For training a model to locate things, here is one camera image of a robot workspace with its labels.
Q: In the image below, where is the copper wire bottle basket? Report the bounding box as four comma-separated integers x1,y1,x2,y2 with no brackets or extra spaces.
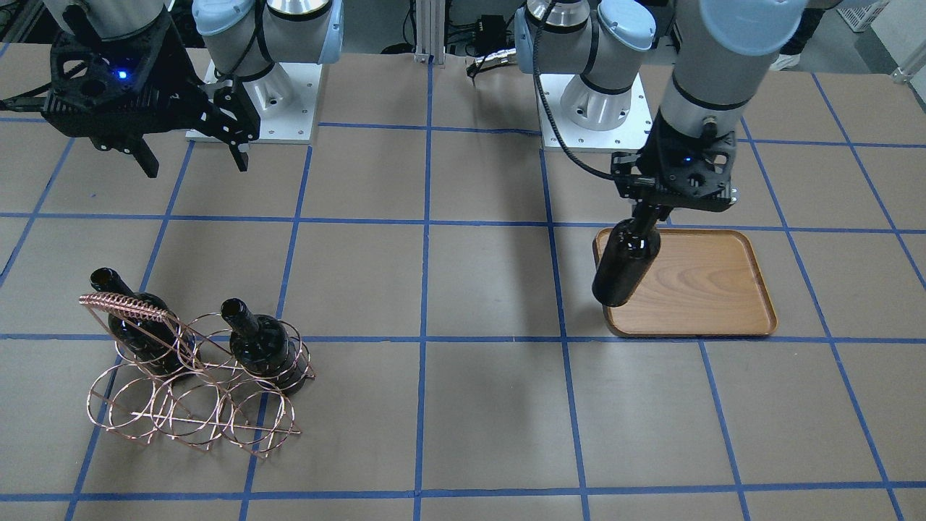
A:
79,292,301,458

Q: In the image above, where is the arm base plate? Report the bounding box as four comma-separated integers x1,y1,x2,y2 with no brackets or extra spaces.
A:
541,74,652,153
184,62,323,144

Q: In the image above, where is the dark wine bottle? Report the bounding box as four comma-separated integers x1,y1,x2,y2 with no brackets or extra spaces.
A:
90,267,189,381
220,299,307,396
592,204,661,307

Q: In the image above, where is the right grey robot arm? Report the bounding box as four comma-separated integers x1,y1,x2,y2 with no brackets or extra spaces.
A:
38,1,344,178

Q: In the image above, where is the aluminium frame post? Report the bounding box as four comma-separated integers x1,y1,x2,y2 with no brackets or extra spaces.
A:
414,0,446,68

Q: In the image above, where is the brown wooden tray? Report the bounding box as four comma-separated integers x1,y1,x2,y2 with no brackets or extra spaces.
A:
604,228,778,337

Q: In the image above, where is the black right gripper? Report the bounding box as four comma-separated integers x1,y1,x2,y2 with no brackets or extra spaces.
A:
42,7,260,179

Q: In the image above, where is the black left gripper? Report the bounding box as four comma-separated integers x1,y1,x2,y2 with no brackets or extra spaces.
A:
611,114,739,226

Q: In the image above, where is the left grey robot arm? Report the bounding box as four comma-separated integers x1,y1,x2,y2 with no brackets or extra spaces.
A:
514,1,807,220

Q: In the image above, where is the black braided cable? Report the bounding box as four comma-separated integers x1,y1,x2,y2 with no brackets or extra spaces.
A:
532,0,616,182

